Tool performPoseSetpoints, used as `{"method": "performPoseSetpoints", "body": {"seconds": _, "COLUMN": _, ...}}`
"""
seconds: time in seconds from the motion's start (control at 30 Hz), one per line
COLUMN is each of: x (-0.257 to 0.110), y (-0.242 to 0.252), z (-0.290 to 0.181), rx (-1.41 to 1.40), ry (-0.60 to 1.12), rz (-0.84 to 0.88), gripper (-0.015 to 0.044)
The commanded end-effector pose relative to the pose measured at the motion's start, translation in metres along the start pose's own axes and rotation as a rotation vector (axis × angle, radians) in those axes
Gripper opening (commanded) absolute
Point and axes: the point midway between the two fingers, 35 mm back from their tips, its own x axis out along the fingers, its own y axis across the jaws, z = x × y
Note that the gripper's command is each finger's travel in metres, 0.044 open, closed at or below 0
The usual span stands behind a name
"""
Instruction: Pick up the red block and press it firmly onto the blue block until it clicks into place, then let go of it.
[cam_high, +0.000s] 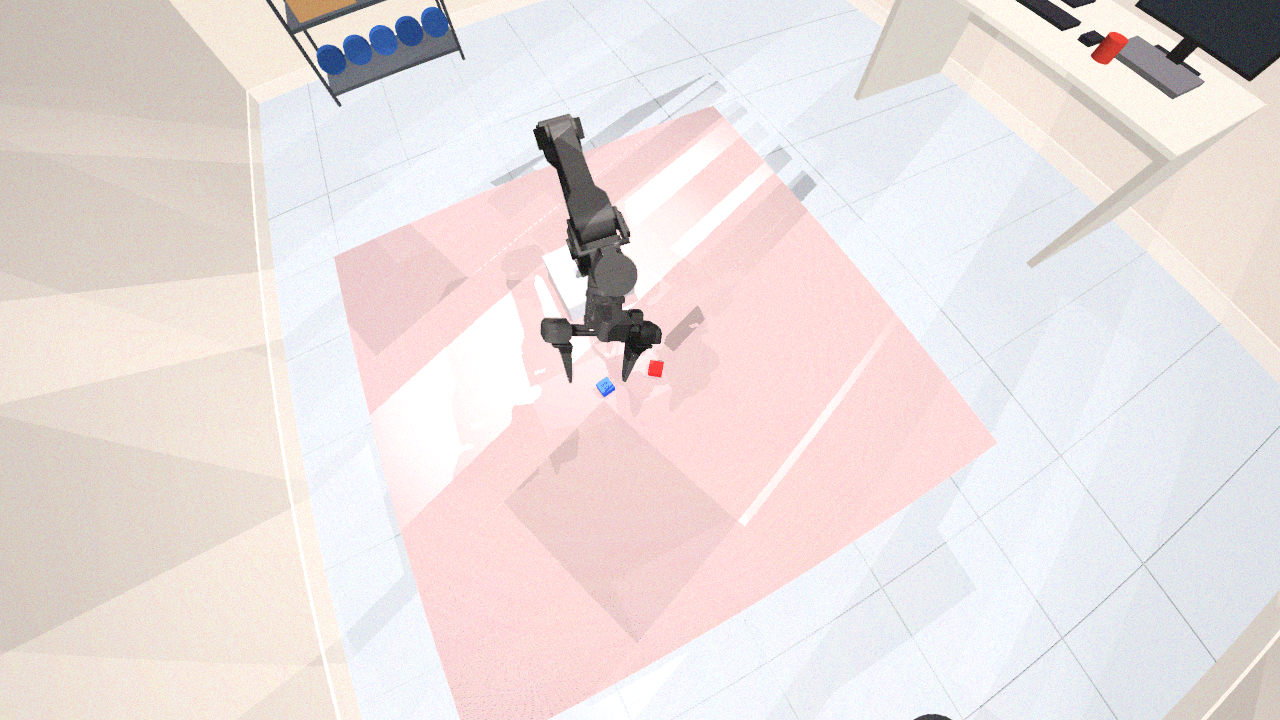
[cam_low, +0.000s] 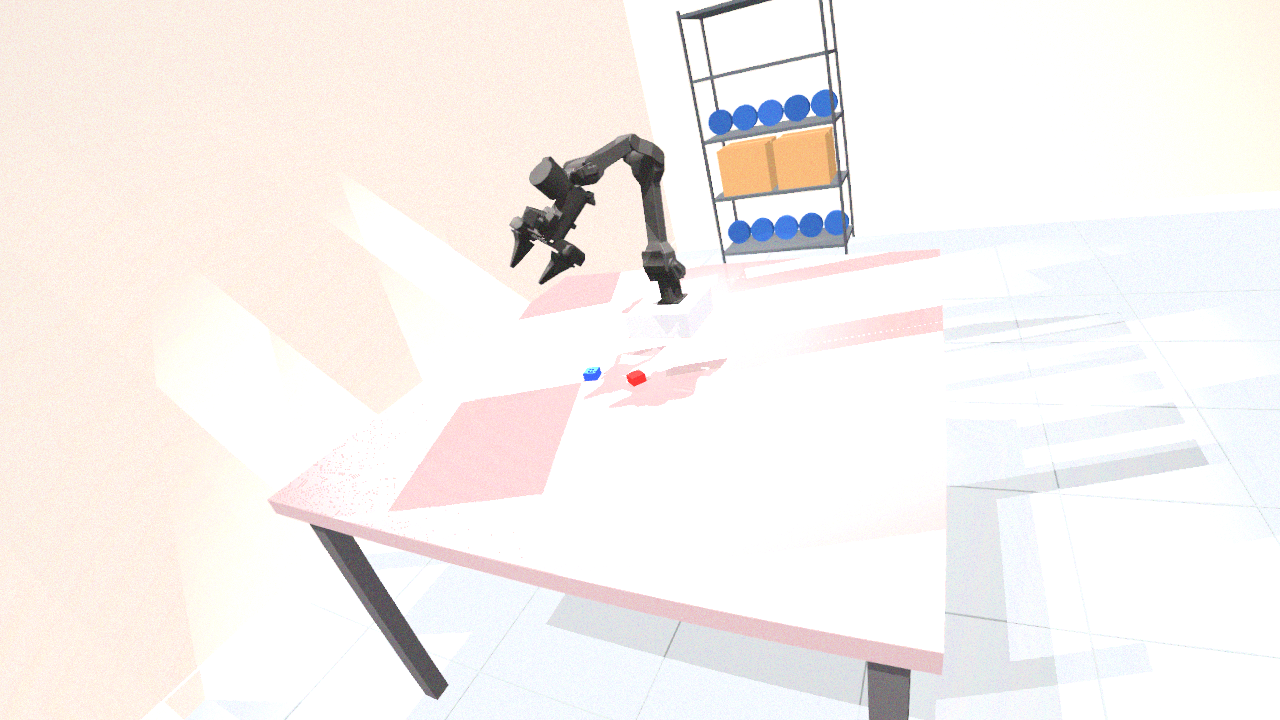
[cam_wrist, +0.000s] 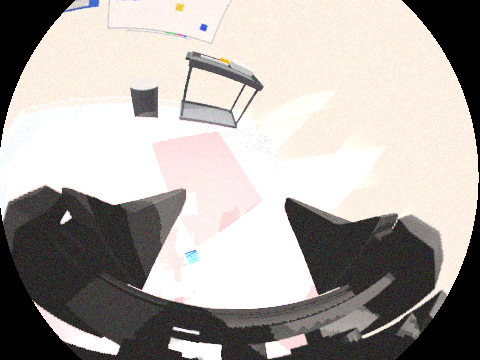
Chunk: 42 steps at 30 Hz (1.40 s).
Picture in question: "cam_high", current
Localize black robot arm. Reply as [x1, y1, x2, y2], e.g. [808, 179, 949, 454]
[532, 114, 644, 343]

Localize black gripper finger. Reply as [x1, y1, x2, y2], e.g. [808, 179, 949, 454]
[550, 343, 573, 383]
[622, 337, 653, 382]

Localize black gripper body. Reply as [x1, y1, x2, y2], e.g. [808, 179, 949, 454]
[540, 284, 662, 345]

